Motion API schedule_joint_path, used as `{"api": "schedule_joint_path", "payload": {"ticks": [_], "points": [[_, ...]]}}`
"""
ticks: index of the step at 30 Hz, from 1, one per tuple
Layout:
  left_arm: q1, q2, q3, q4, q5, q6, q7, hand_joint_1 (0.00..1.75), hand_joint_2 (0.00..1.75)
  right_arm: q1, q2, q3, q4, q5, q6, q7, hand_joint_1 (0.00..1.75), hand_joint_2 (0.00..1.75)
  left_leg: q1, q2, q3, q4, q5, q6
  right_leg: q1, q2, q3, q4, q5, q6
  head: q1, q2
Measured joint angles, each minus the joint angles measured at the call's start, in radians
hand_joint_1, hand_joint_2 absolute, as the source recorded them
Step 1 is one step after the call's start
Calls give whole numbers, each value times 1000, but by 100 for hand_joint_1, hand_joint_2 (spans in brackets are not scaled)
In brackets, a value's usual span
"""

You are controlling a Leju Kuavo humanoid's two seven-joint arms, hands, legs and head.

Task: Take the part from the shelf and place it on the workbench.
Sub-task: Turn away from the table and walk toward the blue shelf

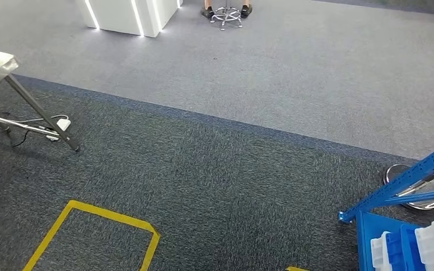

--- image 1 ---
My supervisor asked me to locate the chrome stool base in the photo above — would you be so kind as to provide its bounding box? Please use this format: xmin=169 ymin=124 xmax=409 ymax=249
xmin=209 ymin=0 xmax=244 ymax=32

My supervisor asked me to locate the white power cable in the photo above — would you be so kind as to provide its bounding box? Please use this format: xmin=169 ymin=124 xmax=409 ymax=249
xmin=0 ymin=113 xmax=70 ymax=129

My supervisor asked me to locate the blue metal shelf rack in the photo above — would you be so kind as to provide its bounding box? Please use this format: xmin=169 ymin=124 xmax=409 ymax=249
xmin=337 ymin=137 xmax=434 ymax=271

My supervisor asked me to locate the white power strip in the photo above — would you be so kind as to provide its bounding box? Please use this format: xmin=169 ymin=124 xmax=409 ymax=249
xmin=45 ymin=118 xmax=72 ymax=142

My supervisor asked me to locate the person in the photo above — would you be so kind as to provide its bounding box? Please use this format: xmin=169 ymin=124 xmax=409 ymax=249
xmin=200 ymin=0 xmax=254 ymax=20

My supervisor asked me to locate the white lit display counter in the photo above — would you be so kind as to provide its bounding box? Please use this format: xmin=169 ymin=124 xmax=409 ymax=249
xmin=75 ymin=0 xmax=184 ymax=38

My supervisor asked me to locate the blue plastic bin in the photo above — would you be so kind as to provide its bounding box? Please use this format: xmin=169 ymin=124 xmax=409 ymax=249
xmin=385 ymin=224 xmax=422 ymax=271

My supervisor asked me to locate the yellow floor tape marking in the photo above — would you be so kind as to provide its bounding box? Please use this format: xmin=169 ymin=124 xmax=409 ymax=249
xmin=21 ymin=199 xmax=161 ymax=271

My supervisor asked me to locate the black floor cable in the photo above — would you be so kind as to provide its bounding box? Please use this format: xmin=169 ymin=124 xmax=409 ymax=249
xmin=10 ymin=129 xmax=31 ymax=148

